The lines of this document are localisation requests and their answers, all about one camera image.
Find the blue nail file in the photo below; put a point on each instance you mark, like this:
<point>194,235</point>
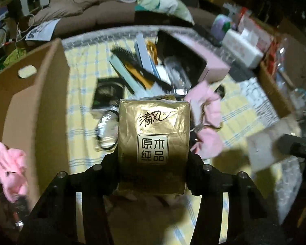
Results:
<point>145,53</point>

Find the gold tissue pack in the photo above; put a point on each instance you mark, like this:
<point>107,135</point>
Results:
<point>153,122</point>

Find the black moon-print case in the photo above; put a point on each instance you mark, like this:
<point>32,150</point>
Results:
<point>168,46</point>

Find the brown cardboard box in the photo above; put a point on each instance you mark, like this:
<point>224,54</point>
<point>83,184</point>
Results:
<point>48,107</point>

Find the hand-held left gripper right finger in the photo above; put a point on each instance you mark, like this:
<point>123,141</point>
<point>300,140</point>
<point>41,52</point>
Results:
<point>193,171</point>

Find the orange flat comb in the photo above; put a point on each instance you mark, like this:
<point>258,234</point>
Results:
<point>140,80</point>

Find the bright pink towel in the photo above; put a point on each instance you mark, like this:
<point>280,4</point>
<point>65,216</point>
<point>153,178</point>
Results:
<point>12,163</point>

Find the white tissue box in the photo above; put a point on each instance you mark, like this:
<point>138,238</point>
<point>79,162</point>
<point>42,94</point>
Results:
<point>242,51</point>

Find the brown sofa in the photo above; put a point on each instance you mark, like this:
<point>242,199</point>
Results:
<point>112,12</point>

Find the clear bottle white label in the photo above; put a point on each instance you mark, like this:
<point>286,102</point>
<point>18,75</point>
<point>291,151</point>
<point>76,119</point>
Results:
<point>107,130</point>

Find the white paper sheet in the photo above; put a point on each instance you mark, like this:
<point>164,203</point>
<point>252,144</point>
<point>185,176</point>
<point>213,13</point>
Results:
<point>43,29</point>

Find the brown blanket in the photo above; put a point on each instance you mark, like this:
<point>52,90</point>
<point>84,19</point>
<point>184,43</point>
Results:
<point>66,7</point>

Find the purple round toy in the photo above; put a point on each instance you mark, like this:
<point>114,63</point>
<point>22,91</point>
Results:
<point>222,26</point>

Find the orange translucent headband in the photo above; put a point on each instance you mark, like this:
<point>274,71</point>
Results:
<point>152,51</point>

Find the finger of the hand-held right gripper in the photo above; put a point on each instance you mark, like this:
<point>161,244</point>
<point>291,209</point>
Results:
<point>296,145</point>

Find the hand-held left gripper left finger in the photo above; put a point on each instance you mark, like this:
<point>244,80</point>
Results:
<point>109,168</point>

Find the black packet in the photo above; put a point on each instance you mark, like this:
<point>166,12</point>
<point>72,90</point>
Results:
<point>104,91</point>

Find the wicker basket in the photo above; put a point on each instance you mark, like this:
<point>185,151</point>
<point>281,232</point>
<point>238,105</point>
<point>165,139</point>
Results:
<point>273,91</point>

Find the grey patterned table cover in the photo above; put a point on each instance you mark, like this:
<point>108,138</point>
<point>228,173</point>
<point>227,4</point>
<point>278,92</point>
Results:
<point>104,37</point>

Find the green white printed pillow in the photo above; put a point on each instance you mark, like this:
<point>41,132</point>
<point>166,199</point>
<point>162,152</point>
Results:
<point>165,5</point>

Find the white grey cloth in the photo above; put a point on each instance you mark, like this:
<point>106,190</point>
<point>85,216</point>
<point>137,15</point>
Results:
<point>262,148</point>

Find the pink box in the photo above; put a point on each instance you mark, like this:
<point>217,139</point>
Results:
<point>214,67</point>

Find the black hairbrush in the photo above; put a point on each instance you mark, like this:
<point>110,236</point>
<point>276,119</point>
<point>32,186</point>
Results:
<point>127,56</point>

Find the yellow plaid tablecloth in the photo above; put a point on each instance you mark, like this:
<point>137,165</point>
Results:
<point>79,122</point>

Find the dusty pink cloth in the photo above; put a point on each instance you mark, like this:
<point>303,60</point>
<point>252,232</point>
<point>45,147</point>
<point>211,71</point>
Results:
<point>209,143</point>

